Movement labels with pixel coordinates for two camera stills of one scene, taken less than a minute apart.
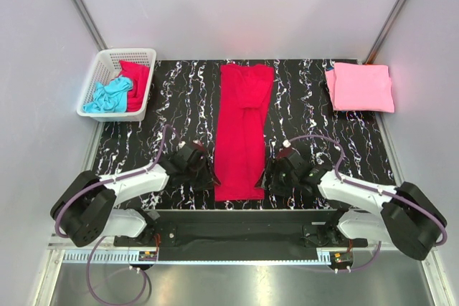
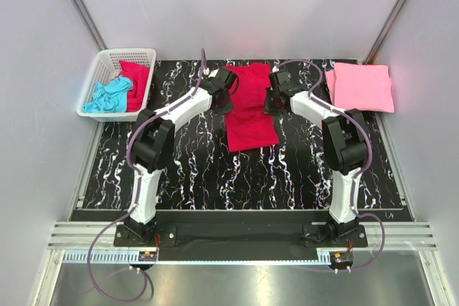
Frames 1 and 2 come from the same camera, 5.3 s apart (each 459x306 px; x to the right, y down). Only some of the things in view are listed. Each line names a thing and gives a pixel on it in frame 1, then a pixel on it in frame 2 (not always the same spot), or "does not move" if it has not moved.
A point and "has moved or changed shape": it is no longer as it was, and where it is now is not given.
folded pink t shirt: (360, 87) does not move
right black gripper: (273, 168) to (267, 109)
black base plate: (250, 235) does not move
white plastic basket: (116, 87) does not move
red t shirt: (244, 99) has moved or changed shape
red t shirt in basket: (138, 73) does not move
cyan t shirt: (110, 97) does not move
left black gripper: (209, 178) to (225, 109)
